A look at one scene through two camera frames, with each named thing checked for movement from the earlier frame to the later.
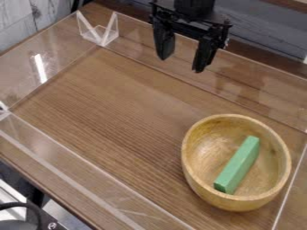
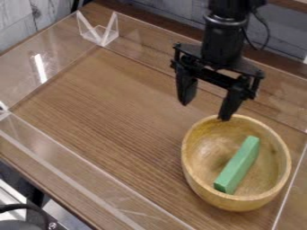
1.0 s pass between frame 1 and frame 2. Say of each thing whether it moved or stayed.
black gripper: moved
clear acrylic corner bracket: stayed
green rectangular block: stayed
